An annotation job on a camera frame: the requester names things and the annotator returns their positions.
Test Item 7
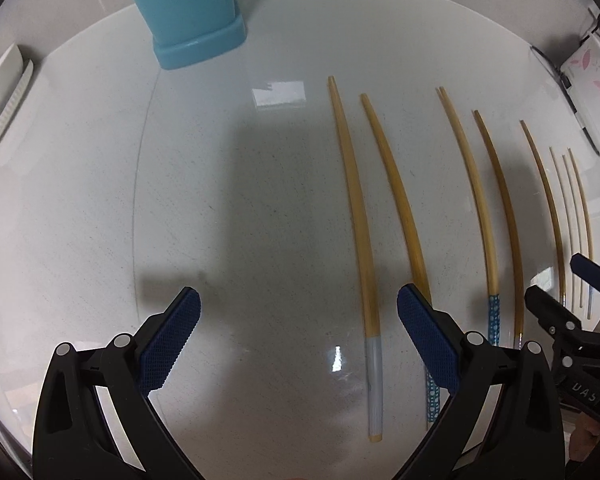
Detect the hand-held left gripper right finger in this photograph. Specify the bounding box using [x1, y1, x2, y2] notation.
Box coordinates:
[396, 283, 566, 480]

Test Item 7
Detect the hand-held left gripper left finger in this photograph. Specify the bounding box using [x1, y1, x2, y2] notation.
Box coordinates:
[31, 286, 206, 480]

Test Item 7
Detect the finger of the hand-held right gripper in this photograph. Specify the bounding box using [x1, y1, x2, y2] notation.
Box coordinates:
[570, 253, 600, 311]
[525, 285, 582, 342]

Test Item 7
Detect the bunch of yellow wooden chopsticks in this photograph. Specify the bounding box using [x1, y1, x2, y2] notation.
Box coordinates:
[327, 76, 594, 443]

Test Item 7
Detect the blue plastic utensil holder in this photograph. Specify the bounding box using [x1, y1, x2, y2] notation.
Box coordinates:
[112, 0, 247, 71]

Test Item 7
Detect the person's right hand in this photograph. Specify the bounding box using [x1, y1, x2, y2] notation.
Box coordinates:
[569, 421, 600, 478]

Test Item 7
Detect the white floral appliance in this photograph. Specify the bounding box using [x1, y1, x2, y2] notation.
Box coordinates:
[560, 7, 600, 158]

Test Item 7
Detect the ribbed white plate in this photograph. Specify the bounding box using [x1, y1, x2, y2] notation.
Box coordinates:
[0, 59, 35, 156]

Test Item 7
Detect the black cable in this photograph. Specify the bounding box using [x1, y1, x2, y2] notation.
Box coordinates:
[530, 44, 581, 117]

